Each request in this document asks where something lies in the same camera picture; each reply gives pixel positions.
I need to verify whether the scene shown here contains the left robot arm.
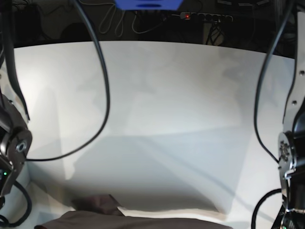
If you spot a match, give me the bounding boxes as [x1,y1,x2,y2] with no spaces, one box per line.
[251,0,305,229]

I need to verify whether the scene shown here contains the blue plastic bin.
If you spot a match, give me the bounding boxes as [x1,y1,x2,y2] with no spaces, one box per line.
[115,0,183,10]

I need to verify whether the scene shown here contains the black power strip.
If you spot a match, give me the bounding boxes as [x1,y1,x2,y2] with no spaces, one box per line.
[178,12,234,23]

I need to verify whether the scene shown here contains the pink t-shirt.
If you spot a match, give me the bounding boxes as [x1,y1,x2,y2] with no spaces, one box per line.
[35,194,229,229]

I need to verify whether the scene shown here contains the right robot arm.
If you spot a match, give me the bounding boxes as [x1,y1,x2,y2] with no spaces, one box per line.
[0,0,32,228]

